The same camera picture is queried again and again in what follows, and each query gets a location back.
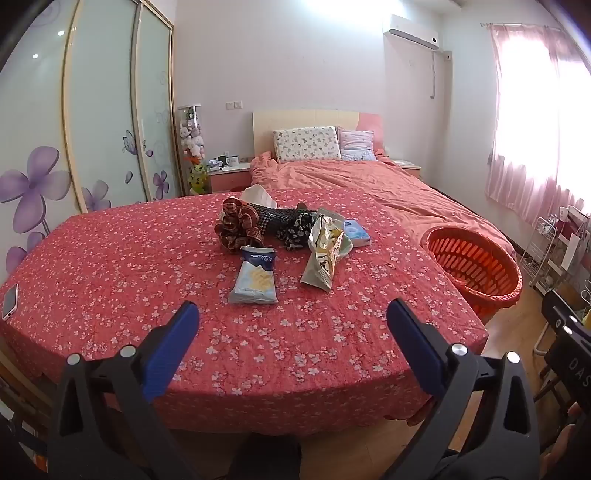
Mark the white tissue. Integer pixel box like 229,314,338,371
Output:
241,184,278,208

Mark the blue snack bag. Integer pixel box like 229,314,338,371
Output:
228,246,279,305

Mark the orange plastic basket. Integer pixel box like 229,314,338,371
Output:
419,226,523,324

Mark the person's right hand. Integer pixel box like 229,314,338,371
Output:
541,401,585,480

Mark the white wire rack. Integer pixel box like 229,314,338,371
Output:
519,215,578,294

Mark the pink striped pillow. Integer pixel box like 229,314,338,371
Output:
337,127,377,162

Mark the blue tissue pack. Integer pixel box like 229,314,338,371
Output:
342,219,373,246

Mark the air conditioner pipe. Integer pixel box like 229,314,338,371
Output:
430,48,452,100

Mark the black dotted fabric roll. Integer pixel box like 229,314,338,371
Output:
252,205,319,232

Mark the pink curtain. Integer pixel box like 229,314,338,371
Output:
485,23,591,227

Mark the white air conditioner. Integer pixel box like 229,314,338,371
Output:
388,14,441,51

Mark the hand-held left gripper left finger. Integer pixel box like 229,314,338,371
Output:
48,300,201,480

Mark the white smartphone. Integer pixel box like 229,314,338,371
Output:
1,283,20,321

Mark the beige pink bed headboard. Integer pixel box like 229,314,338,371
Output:
252,109,384,158

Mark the pink white nightstand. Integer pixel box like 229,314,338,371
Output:
390,158,423,182
205,164,252,193

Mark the plush toy display column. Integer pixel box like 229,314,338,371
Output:
178,104,208,195

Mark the brown striped scrunchie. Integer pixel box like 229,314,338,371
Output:
215,198,265,252

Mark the orange duvet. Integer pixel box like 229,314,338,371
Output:
249,150,515,259

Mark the black floral scrunchie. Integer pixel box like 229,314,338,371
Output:
276,213,319,252

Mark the floral sliding door wardrobe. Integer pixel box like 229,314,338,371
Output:
0,0,183,287

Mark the green yellow snack bag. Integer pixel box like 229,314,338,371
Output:
300,208,355,292

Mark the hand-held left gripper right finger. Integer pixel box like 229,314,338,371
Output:
387,298,541,480

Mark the red floral tablecloth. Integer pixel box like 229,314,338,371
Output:
0,187,490,437

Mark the white floral pillow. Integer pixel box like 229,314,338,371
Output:
273,126,341,163

